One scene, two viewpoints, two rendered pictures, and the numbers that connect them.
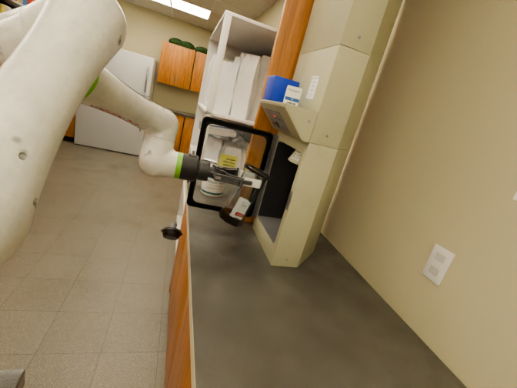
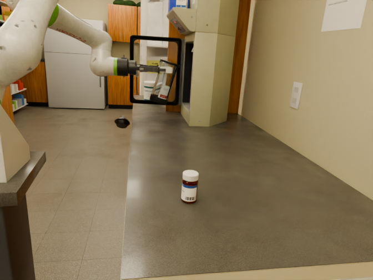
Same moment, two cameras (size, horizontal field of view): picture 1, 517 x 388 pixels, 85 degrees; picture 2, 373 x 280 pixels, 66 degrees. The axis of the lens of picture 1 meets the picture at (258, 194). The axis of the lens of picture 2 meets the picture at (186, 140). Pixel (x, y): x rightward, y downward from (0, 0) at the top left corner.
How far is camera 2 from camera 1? 0.64 m
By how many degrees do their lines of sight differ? 8
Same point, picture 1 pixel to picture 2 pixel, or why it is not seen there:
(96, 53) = not seen: outside the picture
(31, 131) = (36, 18)
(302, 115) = (186, 13)
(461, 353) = (311, 144)
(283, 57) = not seen: outside the picture
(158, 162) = (102, 64)
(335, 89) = not seen: outside the picture
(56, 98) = (43, 7)
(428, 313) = (295, 131)
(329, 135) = (208, 24)
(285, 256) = (197, 118)
